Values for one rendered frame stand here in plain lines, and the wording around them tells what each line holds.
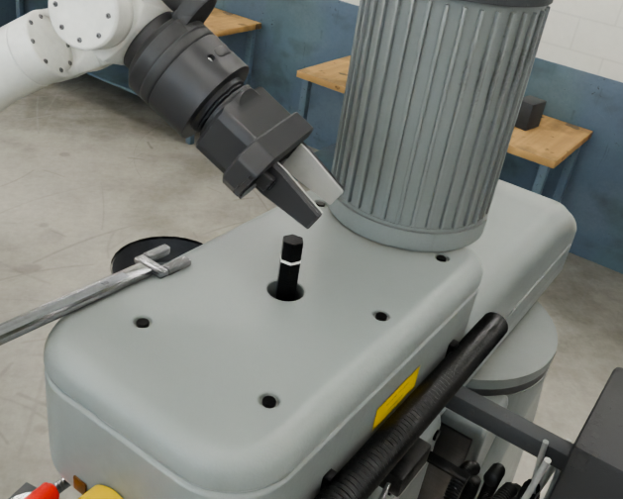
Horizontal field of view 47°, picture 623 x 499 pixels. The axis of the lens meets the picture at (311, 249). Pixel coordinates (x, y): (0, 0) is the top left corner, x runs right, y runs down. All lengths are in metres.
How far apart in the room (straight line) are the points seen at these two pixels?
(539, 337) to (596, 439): 0.46
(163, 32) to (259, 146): 0.13
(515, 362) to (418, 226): 0.51
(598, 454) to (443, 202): 0.34
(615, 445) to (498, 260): 0.35
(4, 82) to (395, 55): 0.38
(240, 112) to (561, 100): 4.42
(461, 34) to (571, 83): 4.23
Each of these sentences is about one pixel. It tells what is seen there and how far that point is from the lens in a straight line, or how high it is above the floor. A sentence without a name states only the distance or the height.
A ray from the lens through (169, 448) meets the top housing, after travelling 0.56.
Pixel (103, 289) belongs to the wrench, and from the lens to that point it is 0.69.
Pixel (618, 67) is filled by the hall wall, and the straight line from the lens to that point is 4.87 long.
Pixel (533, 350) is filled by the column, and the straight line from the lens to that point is 1.31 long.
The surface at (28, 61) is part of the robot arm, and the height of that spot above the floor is 2.07.
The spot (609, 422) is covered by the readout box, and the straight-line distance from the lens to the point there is 0.95.
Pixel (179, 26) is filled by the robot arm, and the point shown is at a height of 2.13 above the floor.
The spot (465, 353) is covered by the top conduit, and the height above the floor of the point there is 1.81.
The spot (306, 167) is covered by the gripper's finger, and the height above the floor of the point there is 2.01.
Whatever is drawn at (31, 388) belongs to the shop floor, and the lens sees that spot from 3.42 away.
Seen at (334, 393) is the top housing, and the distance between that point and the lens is 0.61.
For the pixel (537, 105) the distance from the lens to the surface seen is 4.56.
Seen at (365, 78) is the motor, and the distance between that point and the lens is 0.79.
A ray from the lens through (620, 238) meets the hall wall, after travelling 5.13.
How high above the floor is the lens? 2.29
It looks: 31 degrees down
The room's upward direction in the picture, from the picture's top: 9 degrees clockwise
